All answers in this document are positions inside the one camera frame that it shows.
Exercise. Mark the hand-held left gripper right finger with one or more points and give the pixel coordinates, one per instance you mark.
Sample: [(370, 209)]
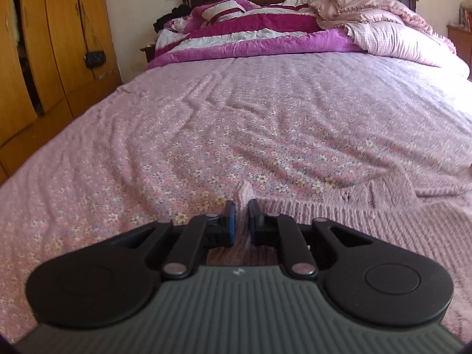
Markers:
[(252, 223)]

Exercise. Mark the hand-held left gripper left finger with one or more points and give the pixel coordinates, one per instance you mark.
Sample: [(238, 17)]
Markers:
[(230, 225)]

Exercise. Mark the pink knitted sweater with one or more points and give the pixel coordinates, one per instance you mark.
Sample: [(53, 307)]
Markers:
[(387, 228)]

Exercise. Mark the dark clothes pile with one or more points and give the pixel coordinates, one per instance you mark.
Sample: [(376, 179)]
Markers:
[(177, 13)]

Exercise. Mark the pink floral bed sheet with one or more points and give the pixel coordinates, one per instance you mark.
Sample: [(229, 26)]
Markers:
[(221, 118)]

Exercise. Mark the dark wooden nightstand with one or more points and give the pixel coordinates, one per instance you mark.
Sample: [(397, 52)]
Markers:
[(149, 53)]

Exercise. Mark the magenta white striped blanket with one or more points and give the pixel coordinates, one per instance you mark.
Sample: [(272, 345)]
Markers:
[(258, 18)]

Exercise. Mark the small black hanging bag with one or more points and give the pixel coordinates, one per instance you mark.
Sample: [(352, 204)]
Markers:
[(95, 59)]

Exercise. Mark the pink checked ruffled quilt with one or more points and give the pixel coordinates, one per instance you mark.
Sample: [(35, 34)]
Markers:
[(398, 40)]

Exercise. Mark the wooden wardrobe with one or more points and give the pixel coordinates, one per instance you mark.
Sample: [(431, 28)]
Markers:
[(55, 44)]

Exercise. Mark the wooden side cabinet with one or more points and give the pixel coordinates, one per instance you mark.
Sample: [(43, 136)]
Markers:
[(461, 44)]

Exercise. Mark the row of books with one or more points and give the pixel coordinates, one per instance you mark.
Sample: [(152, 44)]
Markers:
[(466, 16)]

